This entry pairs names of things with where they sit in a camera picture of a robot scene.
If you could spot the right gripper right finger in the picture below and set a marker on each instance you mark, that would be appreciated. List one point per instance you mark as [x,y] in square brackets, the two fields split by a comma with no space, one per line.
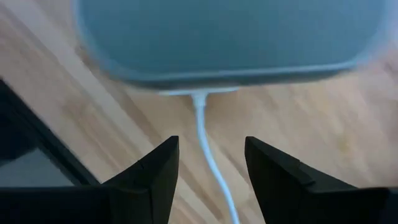
[295,199]

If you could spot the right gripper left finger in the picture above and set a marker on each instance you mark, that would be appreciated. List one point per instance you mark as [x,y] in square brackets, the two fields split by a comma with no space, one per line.
[140,199]

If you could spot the white and grey charging block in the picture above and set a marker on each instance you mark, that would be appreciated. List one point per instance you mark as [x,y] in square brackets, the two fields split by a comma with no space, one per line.
[233,37]

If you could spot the black aluminium table frame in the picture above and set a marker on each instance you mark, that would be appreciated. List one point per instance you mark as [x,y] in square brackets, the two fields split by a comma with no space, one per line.
[18,124]

